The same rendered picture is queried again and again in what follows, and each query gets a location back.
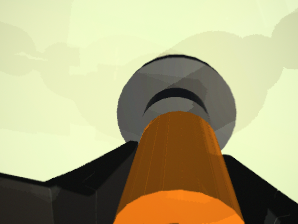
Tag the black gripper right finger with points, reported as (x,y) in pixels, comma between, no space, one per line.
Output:
(260,202)

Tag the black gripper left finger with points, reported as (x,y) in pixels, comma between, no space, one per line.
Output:
(89,194)

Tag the orange knob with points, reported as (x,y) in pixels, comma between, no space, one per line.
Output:
(178,176)

